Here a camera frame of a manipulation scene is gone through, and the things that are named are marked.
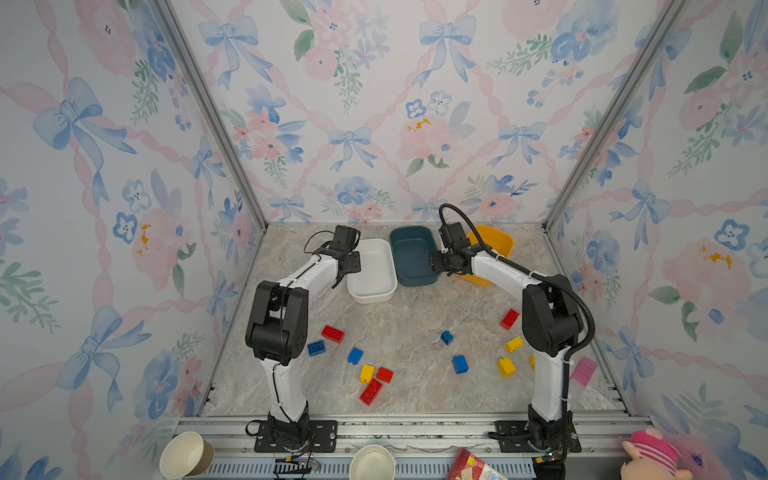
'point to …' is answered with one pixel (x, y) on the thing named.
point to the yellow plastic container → (496, 240)
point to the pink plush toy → (653, 457)
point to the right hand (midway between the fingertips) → (439, 258)
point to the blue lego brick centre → (460, 364)
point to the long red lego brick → (371, 391)
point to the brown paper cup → (186, 454)
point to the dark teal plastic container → (412, 249)
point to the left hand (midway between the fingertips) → (350, 259)
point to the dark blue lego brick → (316, 348)
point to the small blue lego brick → (446, 337)
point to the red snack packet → (466, 466)
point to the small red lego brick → (384, 374)
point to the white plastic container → (376, 282)
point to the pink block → (585, 370)
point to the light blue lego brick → (355, 356)
